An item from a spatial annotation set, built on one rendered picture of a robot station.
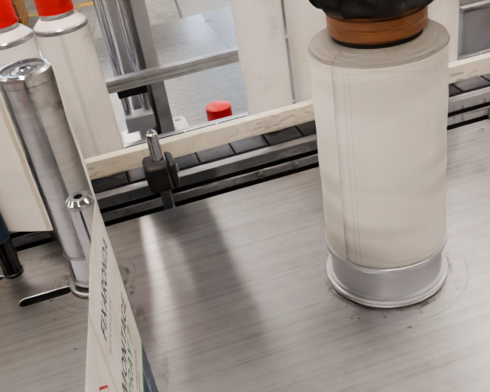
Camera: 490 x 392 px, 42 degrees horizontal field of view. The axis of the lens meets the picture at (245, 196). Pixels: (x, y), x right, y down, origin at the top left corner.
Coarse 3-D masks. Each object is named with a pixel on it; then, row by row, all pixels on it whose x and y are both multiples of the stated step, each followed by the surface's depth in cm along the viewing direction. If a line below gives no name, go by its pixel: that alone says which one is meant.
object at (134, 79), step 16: (464, 0) 75; (480, 0) 75; (288, 48) 72; (176, 64) 69; (192, 64) 69; (208, 64) 70; (224, 64) 70; (112, 80) 68; (128, 80) 68; (144, 80) 69; (160, 80) 69
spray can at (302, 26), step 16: (288, 0) 65; (304, 0) 64; (288, 16) 66; (304, 16) 65; (320, 16) 65; (288, 32) 68; (304, 32) 66; (304, 48) 67; (304, 64) 68; (304, 80) 69; (304, 96) 70
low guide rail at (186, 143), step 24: (456, 72) 70; (480, 72) 71; (240, 120) 66; (264, 120) 66; (288, 120) 67; (312, 120) 68; (144, 144) 65; (168, 144) 64; (192, 144) 65; (216, 144) 66; (96, 168) 64; (120, 168) 64
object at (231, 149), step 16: (464, 80) 74; (480, 80) 73; (288, 128) 70; (304, 128) 70; (240, 144) 69; (256, 144) 69; (272, 144) 68; (176, 160) 68; (192, 160) 68; (208, 160) 67; (112, 176) 67; (128, 176) 67; (144, 176) 66; (96, 192) 65
